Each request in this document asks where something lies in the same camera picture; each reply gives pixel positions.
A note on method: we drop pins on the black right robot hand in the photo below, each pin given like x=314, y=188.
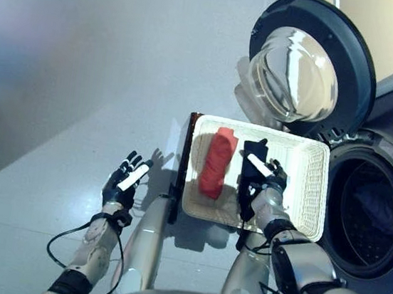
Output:
x=275, y=180

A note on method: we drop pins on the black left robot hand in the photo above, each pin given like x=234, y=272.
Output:
x=119, y=188

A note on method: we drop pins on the black cloth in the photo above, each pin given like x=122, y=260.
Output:
x=245, y=203

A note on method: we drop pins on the red cloth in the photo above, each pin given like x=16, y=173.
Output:
x=216, y=163

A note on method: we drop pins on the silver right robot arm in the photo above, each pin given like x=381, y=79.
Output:
x=310, y=268

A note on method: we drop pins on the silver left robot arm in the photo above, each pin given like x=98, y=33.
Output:
x=94, y=245

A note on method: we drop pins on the dark grey washing machine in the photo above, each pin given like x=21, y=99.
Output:
x=386, y=116

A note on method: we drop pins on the round washing machine door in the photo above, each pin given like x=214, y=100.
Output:
x=357, y=66

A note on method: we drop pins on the white wicker basket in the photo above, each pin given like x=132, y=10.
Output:
x=303, y=181

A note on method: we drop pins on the silver left robot leg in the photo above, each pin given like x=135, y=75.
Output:
x=145, y=241

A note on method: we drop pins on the silver robot leg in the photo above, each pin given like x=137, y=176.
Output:
x=145, y=241
x=249, y=272

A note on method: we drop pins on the silver right robot leg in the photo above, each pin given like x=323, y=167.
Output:
x=249, y=272

